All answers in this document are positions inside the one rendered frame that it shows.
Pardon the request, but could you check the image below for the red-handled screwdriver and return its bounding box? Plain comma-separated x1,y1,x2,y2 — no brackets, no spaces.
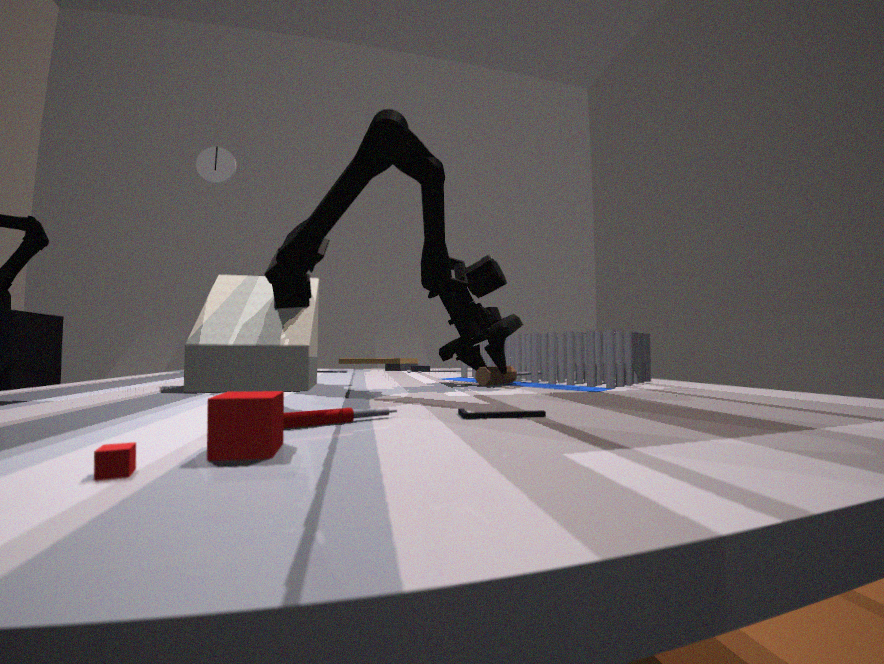
283,407,397,428

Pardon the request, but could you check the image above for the tan flat bar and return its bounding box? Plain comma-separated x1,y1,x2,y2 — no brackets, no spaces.
339,358,418,371

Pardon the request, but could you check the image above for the blue tape strip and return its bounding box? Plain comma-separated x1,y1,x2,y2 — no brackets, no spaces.
442,377,613,392

